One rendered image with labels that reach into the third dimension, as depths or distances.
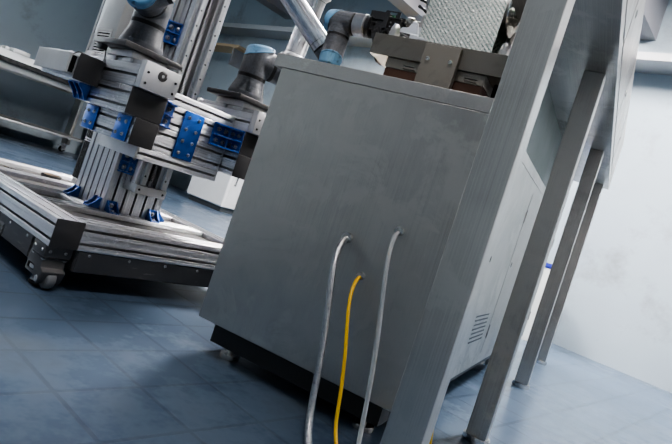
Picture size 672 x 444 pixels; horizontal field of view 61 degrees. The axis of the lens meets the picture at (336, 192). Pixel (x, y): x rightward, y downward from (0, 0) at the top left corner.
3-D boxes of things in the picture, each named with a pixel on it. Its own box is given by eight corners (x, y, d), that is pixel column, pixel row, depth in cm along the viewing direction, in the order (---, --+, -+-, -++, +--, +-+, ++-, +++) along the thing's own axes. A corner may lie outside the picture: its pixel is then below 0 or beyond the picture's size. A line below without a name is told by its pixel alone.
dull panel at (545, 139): (555, 214, 366) (567, 178, 366) (561, 216, 364) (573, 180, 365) (500, 124, 165) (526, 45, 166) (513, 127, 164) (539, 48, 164)
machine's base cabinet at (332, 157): (424, 313, 392) (464, 194, 393) (518, 351, 364) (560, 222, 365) (184, 347, 166) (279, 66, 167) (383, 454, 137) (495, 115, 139)
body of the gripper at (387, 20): (403, 12, 178) (369, 6, 183) (394, 38, 178) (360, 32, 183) (410, 22, 185) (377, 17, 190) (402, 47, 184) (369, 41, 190)
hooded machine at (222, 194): (256, 221, 688) (289, 121, 690) (217, 211, 642) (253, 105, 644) (220, 206, 734) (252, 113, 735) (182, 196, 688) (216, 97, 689)
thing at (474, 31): (410, 63, 179) (429, 7, 179) (483, 77, 168) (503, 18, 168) (409, 62, 178) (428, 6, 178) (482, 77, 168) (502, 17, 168)
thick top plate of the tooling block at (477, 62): (387, 71, 177) (394, 52, 177) (516, 98, 159) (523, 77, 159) (369, 52, 162) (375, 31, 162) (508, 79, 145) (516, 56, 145)
